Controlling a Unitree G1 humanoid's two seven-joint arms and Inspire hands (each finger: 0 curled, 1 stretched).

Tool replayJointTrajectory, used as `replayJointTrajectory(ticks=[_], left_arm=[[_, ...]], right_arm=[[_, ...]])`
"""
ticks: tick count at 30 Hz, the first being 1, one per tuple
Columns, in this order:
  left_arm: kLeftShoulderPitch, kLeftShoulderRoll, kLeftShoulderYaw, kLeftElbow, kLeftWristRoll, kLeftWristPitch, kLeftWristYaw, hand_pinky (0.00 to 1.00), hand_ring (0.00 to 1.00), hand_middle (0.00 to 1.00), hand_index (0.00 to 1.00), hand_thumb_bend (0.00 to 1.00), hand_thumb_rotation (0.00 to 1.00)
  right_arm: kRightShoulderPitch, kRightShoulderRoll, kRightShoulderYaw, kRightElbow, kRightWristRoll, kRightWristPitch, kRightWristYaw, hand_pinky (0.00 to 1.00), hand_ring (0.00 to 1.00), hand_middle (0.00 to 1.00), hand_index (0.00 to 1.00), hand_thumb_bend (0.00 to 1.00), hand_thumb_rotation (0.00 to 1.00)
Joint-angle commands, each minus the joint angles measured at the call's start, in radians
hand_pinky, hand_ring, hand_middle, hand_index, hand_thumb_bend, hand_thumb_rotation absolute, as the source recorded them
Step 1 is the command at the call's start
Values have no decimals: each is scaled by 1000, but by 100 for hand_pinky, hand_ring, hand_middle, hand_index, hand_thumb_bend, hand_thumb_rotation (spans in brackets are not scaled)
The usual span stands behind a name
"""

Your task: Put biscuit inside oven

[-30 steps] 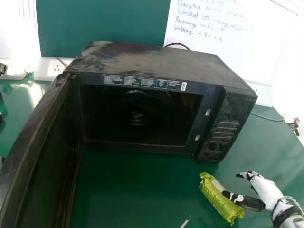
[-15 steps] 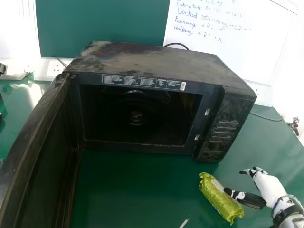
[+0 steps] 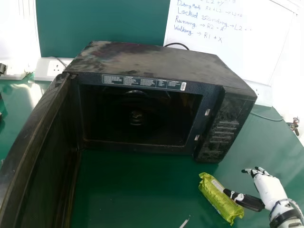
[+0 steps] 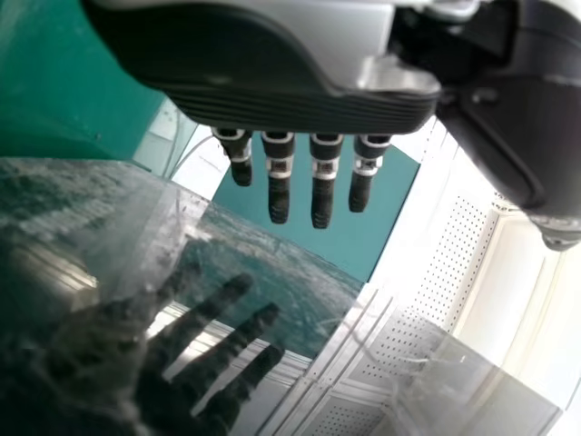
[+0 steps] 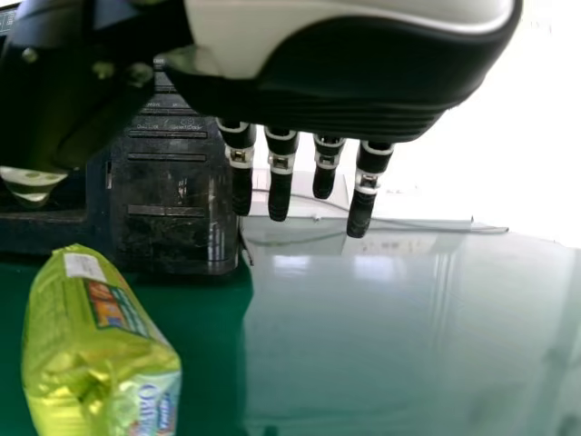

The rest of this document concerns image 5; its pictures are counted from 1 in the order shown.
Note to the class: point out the yellow-green biscuit packet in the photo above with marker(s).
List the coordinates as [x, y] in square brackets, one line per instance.
[91, 354]

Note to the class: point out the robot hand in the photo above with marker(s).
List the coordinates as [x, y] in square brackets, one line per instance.
[363, 82]

